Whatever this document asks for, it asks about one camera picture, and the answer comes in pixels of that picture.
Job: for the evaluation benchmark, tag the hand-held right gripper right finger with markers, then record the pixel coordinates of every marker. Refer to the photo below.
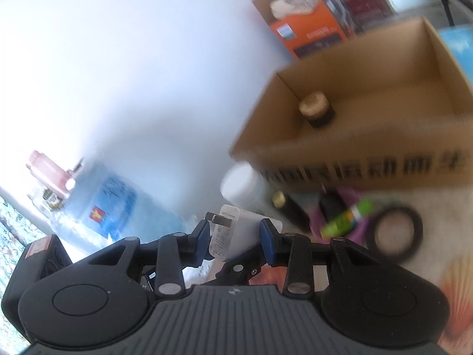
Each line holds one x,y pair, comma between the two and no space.
266,246

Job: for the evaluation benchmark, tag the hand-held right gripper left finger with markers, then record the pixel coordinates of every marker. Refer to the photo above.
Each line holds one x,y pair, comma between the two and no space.
202,238

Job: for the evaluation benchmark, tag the white charger plug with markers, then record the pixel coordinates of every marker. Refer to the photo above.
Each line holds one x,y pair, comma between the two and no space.
232,233

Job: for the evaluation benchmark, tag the purple plastic container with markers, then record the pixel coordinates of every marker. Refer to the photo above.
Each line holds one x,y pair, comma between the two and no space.
316,222

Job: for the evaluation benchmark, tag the green colourful tube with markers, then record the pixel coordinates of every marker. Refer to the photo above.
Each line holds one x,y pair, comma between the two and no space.
345,218

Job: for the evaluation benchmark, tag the brown cardboard box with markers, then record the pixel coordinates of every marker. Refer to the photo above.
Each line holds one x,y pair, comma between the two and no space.
369,170

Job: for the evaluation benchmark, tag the teal floral cloth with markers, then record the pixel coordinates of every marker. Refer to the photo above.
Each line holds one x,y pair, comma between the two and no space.
11,236

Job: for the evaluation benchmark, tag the dark small bottle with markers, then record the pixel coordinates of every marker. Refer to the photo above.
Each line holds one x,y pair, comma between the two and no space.
290,210

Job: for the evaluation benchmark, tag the white bottle with green label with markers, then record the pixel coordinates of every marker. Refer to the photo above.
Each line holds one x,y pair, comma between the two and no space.
240,188

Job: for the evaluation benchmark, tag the pink water pump dispenser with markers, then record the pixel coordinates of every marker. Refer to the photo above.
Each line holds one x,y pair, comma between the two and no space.
48,172

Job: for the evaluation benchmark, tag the blue water jug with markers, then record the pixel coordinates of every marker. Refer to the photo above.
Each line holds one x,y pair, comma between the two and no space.
111,199

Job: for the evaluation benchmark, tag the dark bottle with cork cap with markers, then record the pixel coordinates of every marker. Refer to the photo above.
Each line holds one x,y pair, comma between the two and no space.
315,108

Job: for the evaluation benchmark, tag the black tape roll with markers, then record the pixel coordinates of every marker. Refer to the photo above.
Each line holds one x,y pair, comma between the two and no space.
415,236

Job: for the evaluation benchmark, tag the seashell printed table mat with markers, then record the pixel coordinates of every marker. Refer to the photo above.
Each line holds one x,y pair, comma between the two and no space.
443,222

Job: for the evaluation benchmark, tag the orange cardboard box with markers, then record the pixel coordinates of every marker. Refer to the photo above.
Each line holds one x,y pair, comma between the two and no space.
314,33

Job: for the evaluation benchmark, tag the light blue object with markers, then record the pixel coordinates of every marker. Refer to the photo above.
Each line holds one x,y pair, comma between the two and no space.
458,48

